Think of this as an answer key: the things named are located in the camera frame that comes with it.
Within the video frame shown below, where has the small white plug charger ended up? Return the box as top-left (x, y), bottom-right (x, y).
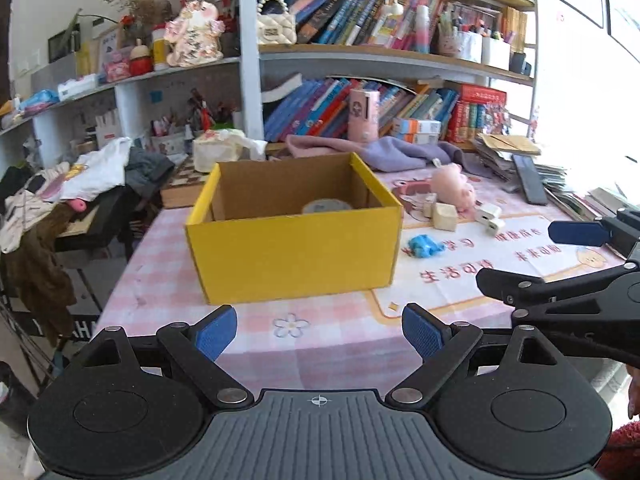
top-left (486, 218), bottom-right (506, 236)

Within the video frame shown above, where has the large white charger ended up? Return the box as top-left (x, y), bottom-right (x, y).
top-left (474, 203), bottom-right (502, 226)

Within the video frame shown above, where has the blue plastic item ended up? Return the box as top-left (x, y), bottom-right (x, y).
top-left (408, 234), bottom-right (445, 259)

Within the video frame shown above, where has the beige foam cube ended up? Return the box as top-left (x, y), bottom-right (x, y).
top-left (432, 203), bottom-right (458, 232)

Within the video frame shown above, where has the pink plush pig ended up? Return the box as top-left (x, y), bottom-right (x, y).
top-left (431, 162), bottom-right (476, 212)

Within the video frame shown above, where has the person right hand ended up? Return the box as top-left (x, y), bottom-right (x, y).
top-left (626, 365), bottom-right (640, 419)

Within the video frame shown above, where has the stack of books and papers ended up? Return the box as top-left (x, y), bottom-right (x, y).
top-left (472, 136), bottom-right (639, 221)

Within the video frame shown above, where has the pink illustrated desk mat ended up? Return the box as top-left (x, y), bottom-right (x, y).
top-left (370, 169), bottom-right (623, 324)

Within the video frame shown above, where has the black smartphone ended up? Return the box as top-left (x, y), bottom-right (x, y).
top-left (512, 154), bottom-right (548, 206)

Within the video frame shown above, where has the pink checkered tablecloth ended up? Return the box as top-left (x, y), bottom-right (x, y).
top-left (99, 209), bottom-right (510, 391)

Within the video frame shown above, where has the brown paper envelope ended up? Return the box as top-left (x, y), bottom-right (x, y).
top-left (478, 133), bottom-right (541, 156)

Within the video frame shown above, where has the yellow cardboard box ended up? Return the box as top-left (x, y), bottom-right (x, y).
top-left (186, 153), bottom-right (404, 306)

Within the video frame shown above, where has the wooden chessboard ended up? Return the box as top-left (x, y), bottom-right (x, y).
top-left (160, 156), bottom-right (208, 209)

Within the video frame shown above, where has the red boxed book set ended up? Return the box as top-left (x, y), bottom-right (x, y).
top-left (445, 81), bottom-right (508, 143)

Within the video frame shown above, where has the grey round tape roll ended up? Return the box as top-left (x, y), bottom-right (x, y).
top-left (302, 198), bottom-right (352, 214)

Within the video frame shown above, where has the purple pink cloth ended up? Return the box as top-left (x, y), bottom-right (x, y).
top-left (285, 134), bottom-right (492, 177)

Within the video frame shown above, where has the orange white small box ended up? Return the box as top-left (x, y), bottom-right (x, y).
top-left (392, 118), bottom-right (442, 145)

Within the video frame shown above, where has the white tissue pack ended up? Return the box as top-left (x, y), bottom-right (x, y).
top-left (192, 129), bottom-right (267, 174)

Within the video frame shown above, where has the pile of clothes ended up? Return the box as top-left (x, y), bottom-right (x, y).
top-left (1, 138), bottom-right (175, 346)

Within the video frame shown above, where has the white bookshelf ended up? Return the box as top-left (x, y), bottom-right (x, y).
top-left (29, 0), bottom-right (536, 166)

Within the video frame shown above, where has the pink decorative doll plaque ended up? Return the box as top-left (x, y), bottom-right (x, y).
top-left (164, 0), bottom-right (226, 67)

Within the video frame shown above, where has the white quilted handbag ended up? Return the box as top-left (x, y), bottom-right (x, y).
top-left (256, 0), bottom-right (297, 46)

